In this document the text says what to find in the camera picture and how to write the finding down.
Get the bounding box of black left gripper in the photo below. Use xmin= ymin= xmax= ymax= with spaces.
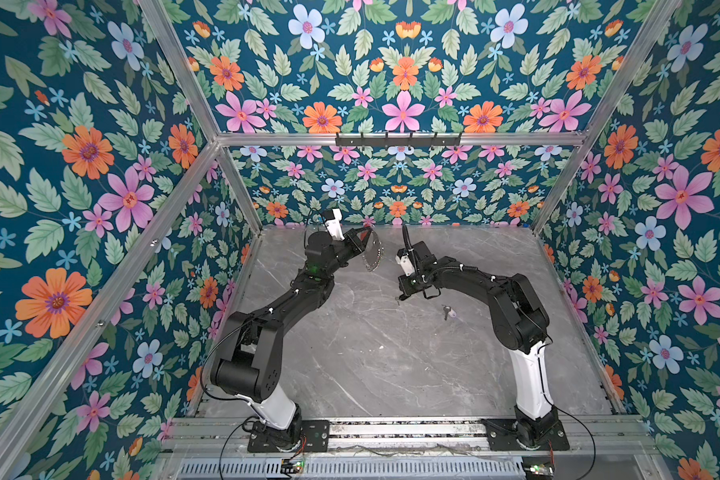
xmin=321 ymin=223 xmax=369 ymax=278

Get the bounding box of red keyring with metal rings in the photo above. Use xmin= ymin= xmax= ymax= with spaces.
xmin=363 ymin=230 xmax=384 ymax=272

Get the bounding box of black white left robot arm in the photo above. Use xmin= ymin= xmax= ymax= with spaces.
xmin=208 ymin=227 xmax=375 ymax=451

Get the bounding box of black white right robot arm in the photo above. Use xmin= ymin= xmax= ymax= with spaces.
xmin=396 ymin=232 xmax=559 ymax=449

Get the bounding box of black hook rack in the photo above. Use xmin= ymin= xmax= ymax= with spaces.
xmin=334 ymin=132 xmax=462 ymax=149

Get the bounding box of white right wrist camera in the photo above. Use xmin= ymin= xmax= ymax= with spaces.
xmin=395 ymin=253 xmax=416 ymax=277

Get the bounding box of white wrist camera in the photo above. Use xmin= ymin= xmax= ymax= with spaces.
xmin=321 ymin=208 xmax=344 ymax=241
xmin=395 ymin=253 xmax=416 ymax=277

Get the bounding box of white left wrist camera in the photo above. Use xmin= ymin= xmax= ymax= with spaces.
xmin=321 ymin=208 xmax=344 ymax=241

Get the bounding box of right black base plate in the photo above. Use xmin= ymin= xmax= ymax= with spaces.
xmin=480 ymin=419 xmax=571 ymax=451

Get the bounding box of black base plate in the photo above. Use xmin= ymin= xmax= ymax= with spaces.
xmin=247 ymin=419 xmax=331 ymax=454
xmin=480 ymin=419 xmax=571 ymax=451

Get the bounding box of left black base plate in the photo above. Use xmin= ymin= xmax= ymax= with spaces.
xmin=247 ymin=419 xmax=331 ymax=454

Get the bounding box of white perforated cable duct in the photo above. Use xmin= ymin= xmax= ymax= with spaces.
xmin=176 ymin=457 xmax=526 ymax=479

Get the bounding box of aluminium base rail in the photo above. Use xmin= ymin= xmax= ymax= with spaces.
xmin=155 ymin=416 xmax=661 ymax=460

